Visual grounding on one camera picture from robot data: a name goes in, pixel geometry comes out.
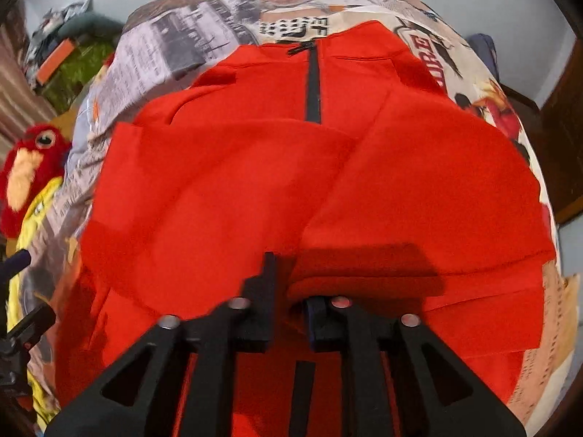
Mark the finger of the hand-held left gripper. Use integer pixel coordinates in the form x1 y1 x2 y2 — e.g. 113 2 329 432
0 250 32 286

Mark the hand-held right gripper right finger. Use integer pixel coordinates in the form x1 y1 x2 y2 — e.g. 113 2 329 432
305 297 528 437

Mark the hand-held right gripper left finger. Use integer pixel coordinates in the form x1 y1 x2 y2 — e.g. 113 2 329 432
46 252 278 437

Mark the red fleece jacket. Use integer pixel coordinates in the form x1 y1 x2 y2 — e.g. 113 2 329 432
55 20 559 437

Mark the red parrot plush toy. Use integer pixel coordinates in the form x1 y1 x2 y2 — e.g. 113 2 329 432
0 124 74 238

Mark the yellow plush toy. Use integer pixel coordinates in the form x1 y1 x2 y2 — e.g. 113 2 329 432
7 177 65 424

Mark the brown curtain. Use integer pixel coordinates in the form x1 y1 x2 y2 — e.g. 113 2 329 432
0 4 58 146

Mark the green cloth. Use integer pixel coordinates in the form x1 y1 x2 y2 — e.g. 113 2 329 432
43 39 117 112

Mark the orange box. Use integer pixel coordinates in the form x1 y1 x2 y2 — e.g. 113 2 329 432
35 39 77 86

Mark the grey plush toy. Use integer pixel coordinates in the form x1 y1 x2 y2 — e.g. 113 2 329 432
57 11 125 41

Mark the printed blanket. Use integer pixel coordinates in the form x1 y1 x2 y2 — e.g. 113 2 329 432
9 0 579 429

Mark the wooden furniture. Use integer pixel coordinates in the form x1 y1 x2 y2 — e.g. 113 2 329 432
501 41 583 226

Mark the dark blue cloth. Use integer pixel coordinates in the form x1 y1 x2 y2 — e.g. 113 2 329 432
467 33 502 88

